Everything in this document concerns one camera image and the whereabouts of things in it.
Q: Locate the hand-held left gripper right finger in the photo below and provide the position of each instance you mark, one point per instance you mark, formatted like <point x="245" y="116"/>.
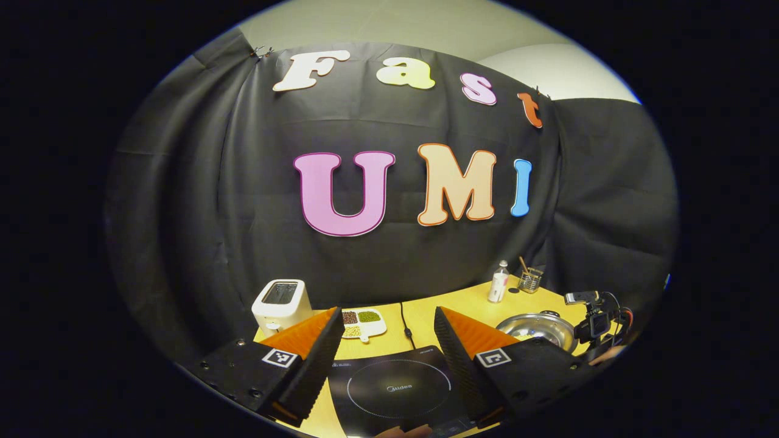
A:
<point x="459" y="371"/>

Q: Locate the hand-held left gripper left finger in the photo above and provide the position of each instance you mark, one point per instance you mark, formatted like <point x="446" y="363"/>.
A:
<point x="316" y="371"/>

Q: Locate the black induction cooktop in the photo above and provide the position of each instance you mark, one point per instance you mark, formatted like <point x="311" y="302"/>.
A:
<point x="395" y="407"/>

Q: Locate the white divided dish of beans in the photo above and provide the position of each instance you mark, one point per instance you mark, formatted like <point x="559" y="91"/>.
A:
<point x="368" y="328"/>

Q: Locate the white toaster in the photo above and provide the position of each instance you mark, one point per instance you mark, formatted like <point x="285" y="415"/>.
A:
<point x="280" y="310"/>

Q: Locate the clear utensil holder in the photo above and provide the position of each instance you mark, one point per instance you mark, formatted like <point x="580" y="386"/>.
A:
<point x="530" y="281"/>

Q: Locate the clear bottle with pink label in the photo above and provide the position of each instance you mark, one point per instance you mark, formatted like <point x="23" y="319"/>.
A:
<point x="498" y="286"/>

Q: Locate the black backdrop cloth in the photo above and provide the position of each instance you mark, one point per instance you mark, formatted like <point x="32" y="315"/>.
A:
<point x="213" y="201"/>

